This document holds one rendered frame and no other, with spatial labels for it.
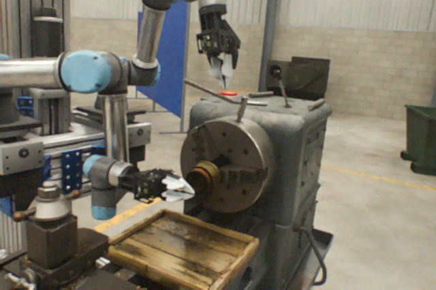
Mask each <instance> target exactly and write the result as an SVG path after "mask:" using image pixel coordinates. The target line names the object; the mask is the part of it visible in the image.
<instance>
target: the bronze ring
mask: <svg viewBox="0 0 436 290"><path fill-rule="evenodd" d="M219 181H220V175H219V171H218V168H217V166H216V165H214V164H212V163H210V162H208V161H201V162H199V163H197V164H196V165H195V167H194V168H192V169H191V171H190V172H189V173H188V175H187V176H186V183H187V184H188V185H189V186H190V187H191V188H192V189H193V191H194V193H195V194H196V195H201V194H203V193H205V192H208V191H210V190H211V189H214V188H215V187H217V186H218V184H219Z"/></svg>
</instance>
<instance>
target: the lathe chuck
mask: <svg viewBox="0 0 436 290"><path fill-rule="evenodd" d="M236 118H237V117H233V116H224V117H220V118H216V119H213V120H208V121H206V122H204V123H202V124H201V125H203V124H205V125H206V128H207V129H208V132H209V133H210V136H211V138H212V141H213V143H214V145H215V148H216V149H217V152H218V154H219V155H223V156H225V157H227V158H228V159H229V161H230V163H231V164H232V165H239V166H244V167H251V168H255V169H260V170H266V179H265V181H259V180H258V181H257V182H255V183H254V184H248V183H244V182H239V183H237V184H236V183H232V182H227V183H225V184H224V183H219V184H218V186H217V187H215V188H214V189H213V190H212V191H211V192H210V194H209V195H208V197H207V198H206V200H205V202H204V203H203V206H205V207H207V208H208V209H211V210H213V211H215V212H220V213H228V214H229V213H235V212H240V211H242V210H244V209H246V208H248V207H249V206H250V205H251V204H253V203H254V202H255V201H256V200H257V199H258V198H260V197H261V196H262V195H263V194H264V193H265V192H266V190H267V188H268V187H269V185H270V184H271V182H272V180H273V176H274V171H275V160H274V156H273V152H272V149H271V147H270V144H269V143H268V140H267V139H266V137H265V135H264V134H263V133H262V132H261V131H260V130H259V129H258V128H257V127H255V126H254V125H252V124H251V123H250V122H248V121H246V120H243V119H241V120H240V121H241V122H242V123H237V122H235V121H233V120H236ZM201 125H199V126H201ZM199 126H198V127H199ZM196 128H197V126H196V127H194V128H193V129H192V130H191V131H190V132H189V133H188V135H187V137H186V138H185V140H184V142H183V145H182V148H181V155H180V167H181V174H182V177H183V180H184V181H185V182H186V176H187V175H188V173H189V172H190V171H191V169H192V168H194V167H195V165H196V164H197V163H196V160H195V158H196V157H197V154H196V152H195V150H194V148H195V147H197V146H196V143H195V140H194V138H193V136H192V133H194V132H196V131H197V129H196ZM219 158H220V156H219ZM219 158H217V159H215V160H213V161H211V162H210V163H212V164H214V165H216V166H217V168H218V169H219V168H221V165H220V162H219Z"/></svg>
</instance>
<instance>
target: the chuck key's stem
mask: <svg viewBox="0 0 436 290"><path fill-rule="evenodd" d="M241 101H242V104H239V107H238V111H237V114H238V116H237V118H236V122H238V123H240V120H241V117H242V116H243V114H244V112H245V108H246V105H247V101H248V97H246V96H242V97H241Z"/></svg>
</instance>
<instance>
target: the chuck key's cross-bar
mask: <svg viewBox="0 0 436 290"><path fill-rule="evenodd" d="M183 82H184V83H185V84H188V85H190V86H193V87H195V88H198V89H200V90H201V91H204V92H206V93H209V94H211V95H213V96H216V97H218V98H220V99H222V100H224V101H227V102H229V103H233V104H242V101H238V100H232V99H230V98H227V97H225V96H223V95H220V94H219V93H216V92H214V91H212V90H210V89H207V88H205V87H203V86H200V85H199V84H196V83H195V82H192V81H190V80H187V79H184V80H183ZM247 105H250V106H268V104H267V103H261V102H252V101H248V102H247Z"/></svg>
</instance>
